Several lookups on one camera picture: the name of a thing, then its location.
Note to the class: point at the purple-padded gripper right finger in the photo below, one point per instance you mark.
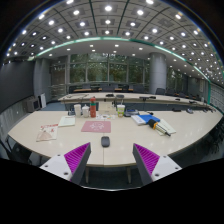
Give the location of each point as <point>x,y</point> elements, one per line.
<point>151,166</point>

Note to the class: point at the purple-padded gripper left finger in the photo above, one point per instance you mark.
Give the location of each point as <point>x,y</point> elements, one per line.
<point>69,166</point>

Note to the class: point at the black computer mouse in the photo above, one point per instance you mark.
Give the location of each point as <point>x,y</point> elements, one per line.
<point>105,141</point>

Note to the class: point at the pink mouse pad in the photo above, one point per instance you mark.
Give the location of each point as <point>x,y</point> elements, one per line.
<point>97,126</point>

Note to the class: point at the pale green booklet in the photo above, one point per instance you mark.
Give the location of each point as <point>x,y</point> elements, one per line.
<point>67,121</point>

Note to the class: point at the white paper cup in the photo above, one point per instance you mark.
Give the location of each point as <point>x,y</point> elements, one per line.
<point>77,109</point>

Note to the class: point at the white lidded jar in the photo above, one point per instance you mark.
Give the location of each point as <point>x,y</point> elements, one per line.
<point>85,111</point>

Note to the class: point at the black office chair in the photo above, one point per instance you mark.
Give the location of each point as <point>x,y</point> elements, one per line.
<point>17,153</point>

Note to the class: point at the green-labelled drink cup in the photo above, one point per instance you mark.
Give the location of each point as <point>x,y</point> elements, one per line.
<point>120,110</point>

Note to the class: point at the far curved conference table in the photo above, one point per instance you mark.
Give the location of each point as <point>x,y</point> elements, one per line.
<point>132,98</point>

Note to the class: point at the grey round pillar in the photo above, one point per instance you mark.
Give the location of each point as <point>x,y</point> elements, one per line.
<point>158,72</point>

